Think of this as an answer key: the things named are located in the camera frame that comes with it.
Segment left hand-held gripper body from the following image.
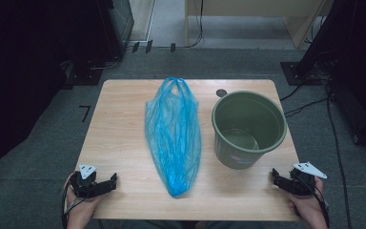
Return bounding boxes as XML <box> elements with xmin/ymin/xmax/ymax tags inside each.
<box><xmin>71</xmin><ymin>163</ymin><xmax>110</xmax><ymax>199</ymax></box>

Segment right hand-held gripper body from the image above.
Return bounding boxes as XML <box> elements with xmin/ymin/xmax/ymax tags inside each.
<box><xmin>281</xmin><ymin>161</ymin><xmax>329</xmax><ymax>197</ymax></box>

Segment green plastic bucket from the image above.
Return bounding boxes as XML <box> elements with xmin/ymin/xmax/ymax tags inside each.
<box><xmin>211</xmin><ymin>90</ymin><xmax>289</xmax><ymax>171</ymax></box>

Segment blue plastic bag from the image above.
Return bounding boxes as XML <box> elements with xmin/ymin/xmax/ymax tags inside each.
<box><xmin>144</xmin><ymin>75</ymin><xmax>203</xmax><ymax>198</ymax></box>

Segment person's left hand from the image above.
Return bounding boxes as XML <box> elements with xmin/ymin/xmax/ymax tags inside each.
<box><xmin>63</xmin><ymin>173</ymin><xmax>105</xmax><ymax>224</ymax></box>

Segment person's right hand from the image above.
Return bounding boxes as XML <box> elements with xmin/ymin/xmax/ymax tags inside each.
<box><xmin>287</xmin><ymin>177</ymin><xmax>329</xmax><ymax>229</ymax></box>

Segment black angled floor tape mark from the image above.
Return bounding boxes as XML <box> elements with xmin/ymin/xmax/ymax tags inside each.
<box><xmin>78</xmin><ymin>104</ymin><xmax>92</xmax><ymax>124</ymax></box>

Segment black curtain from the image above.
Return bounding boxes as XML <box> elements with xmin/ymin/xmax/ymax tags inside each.
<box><xmin>0</xmin><ymin>0</ymin><xmax>117</xmax><ymax>195</ymax></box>
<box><xmin>296</xmin><ymin>0</ymin><xmax>366</xmax><ymax>151</ymax></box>

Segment dark cabinet with glass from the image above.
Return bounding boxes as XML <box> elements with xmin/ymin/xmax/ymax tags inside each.
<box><xmin>95</xmin><ymin>0</ymin><xmax>135</xmax><ymax>62</ymax></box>

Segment light wooden desk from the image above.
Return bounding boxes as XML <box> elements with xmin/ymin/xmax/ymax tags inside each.
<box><xmin>184</xmin><ymin>0</ymin><xmax>336</xmax><ymax>50</ymax></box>

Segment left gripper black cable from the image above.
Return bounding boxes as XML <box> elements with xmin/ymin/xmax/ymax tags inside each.
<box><xmin>60</xmin><ymin>180</ymin><xmax>88</xmax><ymax>229</ymax></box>

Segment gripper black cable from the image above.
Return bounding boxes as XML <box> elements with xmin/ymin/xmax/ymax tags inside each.
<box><xmin>60</xmin><ymin>180</ymin><xmax>88</xmax><ymax>229</ymax></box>
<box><xmin>298</xmin><ymin>176</ymin><xmax>331</xmax><ymax>229</ymax></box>

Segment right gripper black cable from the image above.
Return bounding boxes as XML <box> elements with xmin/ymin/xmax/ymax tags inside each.
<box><xmin>298</xmin><ymin>176</ymin><xmax>331</xmax><ymax>229</ymax></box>

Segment long black floor cable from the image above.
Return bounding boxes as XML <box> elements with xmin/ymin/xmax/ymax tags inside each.
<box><xmin>325</xmin><ymin>81</ymin><xmax>353</xmax><ymax>229</ymax></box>

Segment short black floor cable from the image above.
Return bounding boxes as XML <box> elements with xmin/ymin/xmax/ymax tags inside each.
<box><xmin>279</xmin><ymin>83</ymin><xmax>303</xmax><ymax>102</ymax></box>

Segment black stand base plate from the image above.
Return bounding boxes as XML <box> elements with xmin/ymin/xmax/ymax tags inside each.
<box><xmin>64</xmin><ymin>60</ymin><xmax>105</xmax><ymax>88</ymax></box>
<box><xmin>279</xmin><ymin>61</ymin><xmax>326</xmax><ymax>87</ymax></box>

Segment black curved floor cable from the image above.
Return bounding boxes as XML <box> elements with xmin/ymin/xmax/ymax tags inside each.
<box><xmin>88</xmin><ymin>56</ymin><xmax>122</xmax><ymax>72</ymax></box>

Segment black hanging cable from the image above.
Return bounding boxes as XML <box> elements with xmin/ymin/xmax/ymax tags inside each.
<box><xmin>189</xmin><ymin>0</ymin><xmax>206</xmax><ymax>49</ymax></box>

